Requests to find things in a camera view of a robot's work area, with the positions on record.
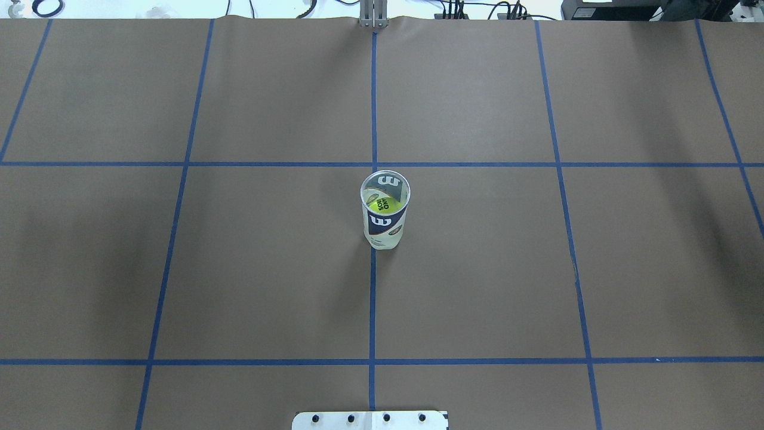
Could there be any clear tennis ball can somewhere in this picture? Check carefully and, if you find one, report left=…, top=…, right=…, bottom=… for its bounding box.
left=359, top=170, right=412, bottom=250

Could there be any black box with label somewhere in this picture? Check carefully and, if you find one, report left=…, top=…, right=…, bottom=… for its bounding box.
left=560, top=1, right=661, bottom=22

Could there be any aluminium frame post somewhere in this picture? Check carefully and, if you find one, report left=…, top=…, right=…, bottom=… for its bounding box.
left=359, top=0, right=389, bottom=29

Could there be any white pedestal column with base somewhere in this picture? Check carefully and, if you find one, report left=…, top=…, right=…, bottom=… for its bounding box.
left=291, top=410, right=449, bottom=429

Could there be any yellow tennis ball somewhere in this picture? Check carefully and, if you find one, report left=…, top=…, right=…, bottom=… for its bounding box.
left=366, top=193, right=402, bottom=216

